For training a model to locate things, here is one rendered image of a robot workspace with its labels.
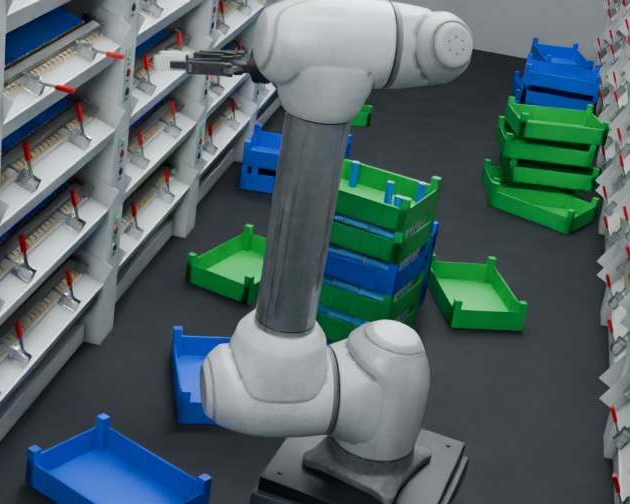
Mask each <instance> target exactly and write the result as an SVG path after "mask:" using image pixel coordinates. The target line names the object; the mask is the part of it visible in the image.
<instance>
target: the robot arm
mask: <svg viewBox="0 0 630 504"><path fill-rule="evenodd" d="M472 40H473V36H472V33H471V31H470V29H469V28H468V26H467V25H466V24H465V23H464V22H463V21H462V20H461V19H460V18H458V17H457V16H455V15H454V14H451V13H449V12H445V11H438V12H432V11H431V10H429V9H427V8H423V7H418V6H414V5H409V4H404V3H399V2H393V1H385V0H279V1H277V2H275V3H273V4H272V5H270V6H269V7H267V8H265V9H264V10H263V12H262V13H261V14H260V16H259V18H258V21H257V24H256V28H255V33H254V39H253V48H252V50H251V54H248V51H247V50H238V51H228V50H199V52H194V53H193V52H182V51H159V55H154V56H153V58H154V69H155V70H166V71H187V74H199V75H214V76H224V77H229V78H231V77H233V74H234V75H243V73H249V74H250V76H251V80H252V82H254V83H260V84H270V83H271V82H272V85H273V86H274V87H275V88H278V96H279V99H280V102H281V104H282V106H283V108H284V109H285V110H286V112H285V118H284V124H283V131H282V137H281V144H280V151H279V157H278V164H277V170H276V177H275V183H274V190H273V196H272V207H271V214H270V220H269V227H268V234H267V240H266V247H265V253H264V260H263V266H262V273H261V279H260V286H259V292H258V299H257V305H256V309H255V310H253V311H252V312H250V313H249V314H247V315H246V316H245V317H244V318H242V319H241V320H240V322H239V323H238V325H237V328H236V330H235V332H234V334H233V335H232V337H231V339H230V342H229V343H224V344H219V345H218V346H216V347H215V348H214V349H213V350H212V351H211V352H210V353H209V354H208V355H207V356H206V359H205V360H204V361H203V363H202V365H201V368H200V394H201V402H202V408H203V411H204V414H205V415H206V416H207V417H209V418H210V419H211V420H213V421H214V422H215V423H216V424H217V425H219V426H221V427H223V428H226V429H229V430H231V431H234V432H238V433H241V434H246V435H251V436H261V437H307V436H316V435H327V436H326V437H325V438H324V439H323V440H322V441H321V442H320V443H319V444H318V445H317V446H316V447H314V448H312V449H310V450H308V451H306V452H305V453H304V455H303V460H302V462H303V464H304V465H305V466H307V467H309V468H313V469H317V470H320V471H322V472H325V473H327V474H329V475H331V476H333V477H335V478H337V479H339V480H341V481H343V482H345V483H347V484H349V485H351V486H353V487H355V488H358V489H360V490H362V491H364V492H366V493H368V494H370V495H371V496H373V497H374V498H375V499H376V500H378V501H379V502H381V503H383V504H392V503H394V501H395V498H396V494H397V493H398V491H399V490H400V489H401V488H402V487H403V486H404V485H405V483H406V482H407V481H408V480H409V479H410V478H411V477H412V476H413V474H414V473H415V472H416V471H417V470H418V469H419V468H420V467H421V466H422V465H424V464H426V463H428V462H429V461H430V460H431V456H432V452H431V451H430V449H428V448H427V447H424V446H421V445H418V444H415V443H416V440H417V437H418V434H419V432H420V429H421V426H422V422H423V419H424V415H425V411H426V406H427V401H428V396H429V388H430V367H429V361H428V358H427V355H426V352H425V349H424V346H423V344H422V341H421V339H420V337H419V336H418V334H417V333H416V332H415V331H414V330H413V329H412V328H410V327H408V326H407V325H405V324H403V323H400V322H397V321H392V320H377V321H372V322H368V323H365V324H363V325H361V326H360V327H358V328H356V329H355V330H353V331H352V332H351V333H350V335H349V337H348V338H347V339H344V340H341V341H338V342H336V343H333V344H330V345H327V346H326V336H325V333H324V332H323V330H322V328H321V327H320V325H319V324H318V323H317V321H316V315H317V309H318V304H319V298H320V292H321V287H322V281H323V276H324V270H325V264H326V259H327V253H328V248H329V242H330V236H331V231H332V225H333V219H334V214H335V208H336V203H337V197H338V191H339V186H340V180H341V175H342V169H343V163H344V158H345V152H346V146H347V141H348V135H349V130H350V124H351V120H353V119H354V118H355V117H356V116H357V114H358V113H359V112H360V111H361V109H362V107H363V104H364V103H365V101H366V100H367V98H368V96H369V95H370V93H371V91H372V89H402V88H413V87H420V86H436V85H442V84H446V83H449V82H451V81H453V80H455V79H456V78H457V77H459V76H460V75H461V74H462V73H463V72H464V71H465V69H466V68H467V67H468V65H469V63H470V61H471V54H472V49H473V44H472Z"/></svg>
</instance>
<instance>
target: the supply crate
mask: <svg viewBox="0 0 630 504"><path fill-rule="evenodd" d="M351 166H352V161H351V160H348V159H345V158H344V163H343V169H342V175H341V180H340V186H339V191H338V197H337V203H336V208H335V212H338V213H342V214H345V215H348V216H351V217H354V218H357V219H360V220H363V221H367V222H370V223H373V224H376V225H379V226H382V227H385V228H388V229H392V230H395V231H398V232H401V233H404V232H405V231H407V230H408V229H409V228H411V227H412V226H413V225H415V224H416V223H418V222H419V221H420V220H422V219H423V218H424V217H426V216H427V215H428V214H430V213H431V212H433V211H434V210H435V209H436V208H437V203H438V197H439V192H440V186H441V181H442V178H441V177H438V176H433V177H432V178H431V184H428V183H426V189H425V194H424V198H423V199H422V200H420V201H419V202H417V203H416V204H415V200H416V195H417V189H418V184H419V182H421V181H418V180H414V179H411V178H408V177H404V176H401V175H398V174H394V173H391V172H388V171H385V170H381V169H378V168H375V167H371V166H368V165H365V164H361V163H360V164H359V171H358V177H357V183H356V187H355V188H352V187H349V186H348V185H349V179H350V173H351ZM387 181H394V182H395V185H394V190H393V196H392V202H391V205H389V204H386V203H383V202H384V196H385V190H386V185H387ZM395 195H402V196H403V197H402V198H401V202H400V207H396V206H393V205H394V199H395Z"/></svg>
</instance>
